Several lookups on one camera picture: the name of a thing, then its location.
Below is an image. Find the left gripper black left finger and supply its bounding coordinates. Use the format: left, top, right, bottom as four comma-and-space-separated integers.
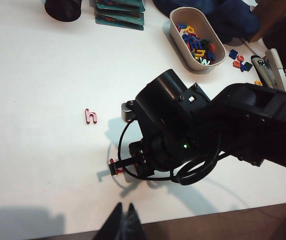
96, 202, 125, 240

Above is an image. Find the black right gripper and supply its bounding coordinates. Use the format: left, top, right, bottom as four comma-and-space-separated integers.
108, 139, 156, 179

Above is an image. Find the letter magnet card pack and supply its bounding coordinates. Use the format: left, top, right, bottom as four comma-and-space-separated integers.
93, 9, 145, 22
90, 0, 146, 13
94, 14, 145, 32

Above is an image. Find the brown cardboard box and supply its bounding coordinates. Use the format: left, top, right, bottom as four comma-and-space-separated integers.
249, 0, 286, 44

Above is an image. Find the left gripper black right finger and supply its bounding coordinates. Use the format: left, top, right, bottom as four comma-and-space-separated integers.
124, 202, 147, 240

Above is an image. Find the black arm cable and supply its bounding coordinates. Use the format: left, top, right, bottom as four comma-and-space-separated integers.
118, 122, 225, 186

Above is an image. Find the red letter h magnet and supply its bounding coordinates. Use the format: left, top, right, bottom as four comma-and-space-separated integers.
84, 108, 99, 125

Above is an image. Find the beige stapler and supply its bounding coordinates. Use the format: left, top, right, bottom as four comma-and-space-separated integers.
264, 48, 286, 89

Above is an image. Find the black device with label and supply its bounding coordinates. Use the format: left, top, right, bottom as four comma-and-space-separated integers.
250, 54, 271, 86

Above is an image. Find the beige oval bowl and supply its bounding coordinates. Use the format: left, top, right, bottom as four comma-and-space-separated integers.
169, 6, 227, 75

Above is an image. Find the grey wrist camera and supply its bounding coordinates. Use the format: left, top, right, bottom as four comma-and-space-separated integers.
121, 100, 136, 123

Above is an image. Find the dark blue cloth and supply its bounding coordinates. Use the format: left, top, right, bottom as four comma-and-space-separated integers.
152, 0, 225, 17

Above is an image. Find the red letter b magnet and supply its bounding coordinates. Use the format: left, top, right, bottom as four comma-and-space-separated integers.
109, 158, 125, 176

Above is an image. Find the black mesh pen holder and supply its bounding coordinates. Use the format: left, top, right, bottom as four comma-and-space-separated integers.
44, 0, 83, 23

